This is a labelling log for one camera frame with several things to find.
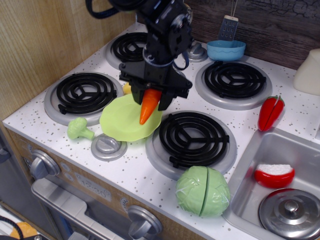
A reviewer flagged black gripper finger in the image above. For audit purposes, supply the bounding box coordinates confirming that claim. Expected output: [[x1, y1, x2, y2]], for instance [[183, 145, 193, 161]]
[[129, 80, 147, 105], [158, 89, 177, 111]]

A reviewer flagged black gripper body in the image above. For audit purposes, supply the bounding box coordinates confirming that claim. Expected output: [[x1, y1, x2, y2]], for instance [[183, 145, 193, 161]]
[[118, 61, 192, 98]]

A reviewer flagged orange toy carrot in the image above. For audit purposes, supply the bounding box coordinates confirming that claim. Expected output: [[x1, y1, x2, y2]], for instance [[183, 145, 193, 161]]
[[139, 88, 162, 125]]

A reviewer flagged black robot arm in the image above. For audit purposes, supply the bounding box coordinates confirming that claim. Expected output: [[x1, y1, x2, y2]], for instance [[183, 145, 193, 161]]
[[85, 0, 194, 111]]

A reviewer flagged light green plastic plate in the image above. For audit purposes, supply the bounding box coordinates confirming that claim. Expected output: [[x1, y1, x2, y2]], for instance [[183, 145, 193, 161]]
[[99, 94, 163, 142]]

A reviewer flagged yellow toy banana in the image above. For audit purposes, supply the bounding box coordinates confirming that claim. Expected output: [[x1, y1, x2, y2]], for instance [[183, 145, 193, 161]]
[[122, 82, 132, 95]]

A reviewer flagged back silver stove knob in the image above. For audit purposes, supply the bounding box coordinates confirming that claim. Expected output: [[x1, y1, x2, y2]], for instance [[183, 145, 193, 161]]
[[187, 42, 208, 63]]

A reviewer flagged silver stove knob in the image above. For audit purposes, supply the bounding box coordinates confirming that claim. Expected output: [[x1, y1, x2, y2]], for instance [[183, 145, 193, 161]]
[[187, 42, 208, 63], [90, 134, 128, 162]]

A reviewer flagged front right black burner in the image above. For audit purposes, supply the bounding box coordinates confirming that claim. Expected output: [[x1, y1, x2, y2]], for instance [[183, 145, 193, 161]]
[[145, 111, 237, 181]]

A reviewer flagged black burner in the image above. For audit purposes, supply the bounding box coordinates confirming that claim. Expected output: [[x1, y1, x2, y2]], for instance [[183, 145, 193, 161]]
[[145, 111, 237, 181], [44, 72, 124, 126], [105, 32, 147, 70], [194, 61, 273, 111]]

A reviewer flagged back left black burner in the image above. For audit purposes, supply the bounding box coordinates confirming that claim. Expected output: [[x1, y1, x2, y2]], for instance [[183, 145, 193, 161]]
[[105, 32, 147, 70]]

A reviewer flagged front left black burner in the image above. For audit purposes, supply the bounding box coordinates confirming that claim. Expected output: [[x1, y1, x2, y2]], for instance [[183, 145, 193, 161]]
[[44, 72, 124, 126]]

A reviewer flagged back right black burner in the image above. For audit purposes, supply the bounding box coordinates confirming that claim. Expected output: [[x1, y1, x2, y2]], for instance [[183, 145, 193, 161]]
[[194, 61, 273, 111]]

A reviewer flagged front silver stove knob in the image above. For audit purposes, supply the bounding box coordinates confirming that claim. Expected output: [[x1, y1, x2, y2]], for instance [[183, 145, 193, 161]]
[[90, 134, 128, 162]]

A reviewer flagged blue plastic bowl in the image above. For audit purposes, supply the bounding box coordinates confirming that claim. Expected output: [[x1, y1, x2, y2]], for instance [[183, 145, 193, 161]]
[[206, 40, 247, 61]]

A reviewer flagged green toy broccoli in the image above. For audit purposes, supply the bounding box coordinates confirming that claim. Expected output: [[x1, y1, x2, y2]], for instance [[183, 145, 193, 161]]
[[67, 117, 95, 140]]

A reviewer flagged metal slotted spatula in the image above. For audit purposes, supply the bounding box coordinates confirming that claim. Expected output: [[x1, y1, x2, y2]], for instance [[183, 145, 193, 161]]
[[217, 0, 239, 42]]

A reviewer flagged green toy cabbage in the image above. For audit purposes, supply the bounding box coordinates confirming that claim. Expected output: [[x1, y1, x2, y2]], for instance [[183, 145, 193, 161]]
[[175, 166, 231, 217]]

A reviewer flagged red toy chili pepper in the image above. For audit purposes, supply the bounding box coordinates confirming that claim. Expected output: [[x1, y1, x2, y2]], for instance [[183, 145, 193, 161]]
[[257, 95, 285, 132]]

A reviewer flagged oven clock display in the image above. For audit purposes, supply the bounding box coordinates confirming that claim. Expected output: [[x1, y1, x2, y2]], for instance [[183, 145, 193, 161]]
[[74, 172, 112, 202]]

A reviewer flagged silver sink basin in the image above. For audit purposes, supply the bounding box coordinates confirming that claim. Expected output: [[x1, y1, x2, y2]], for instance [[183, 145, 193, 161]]
[[223, 128, 320, 240]]

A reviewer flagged left silver oven knob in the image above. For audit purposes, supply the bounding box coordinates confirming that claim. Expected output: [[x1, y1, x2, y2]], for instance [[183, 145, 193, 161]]
[[30, 149, 61, 180]]

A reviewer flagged silver oven knob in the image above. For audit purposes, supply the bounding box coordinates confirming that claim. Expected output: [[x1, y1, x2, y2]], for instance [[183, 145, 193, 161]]
[[30, 149, 61, 180], [127, 205, 163, 240]]

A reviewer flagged right silver oven knob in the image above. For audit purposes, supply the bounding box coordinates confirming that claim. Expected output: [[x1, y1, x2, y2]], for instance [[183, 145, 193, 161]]
[[127, 205, 163, 240]]

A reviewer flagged cream plastic jug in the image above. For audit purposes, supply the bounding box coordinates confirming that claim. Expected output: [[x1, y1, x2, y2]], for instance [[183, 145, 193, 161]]
[[293, 48, 320, 96]]

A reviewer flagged silver pot lid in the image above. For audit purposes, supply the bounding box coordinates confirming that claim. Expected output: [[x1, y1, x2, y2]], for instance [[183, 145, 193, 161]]
[[258, 188, 320, 240]]

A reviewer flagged yellow toy on floor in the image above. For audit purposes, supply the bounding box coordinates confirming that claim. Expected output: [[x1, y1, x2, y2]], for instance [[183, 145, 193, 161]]
[[9, 222, 38, 240]]

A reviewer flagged silver oven door handle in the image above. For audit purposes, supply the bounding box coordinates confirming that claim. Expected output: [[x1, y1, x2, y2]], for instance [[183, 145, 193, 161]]
[[31, 178, 122, 240]]

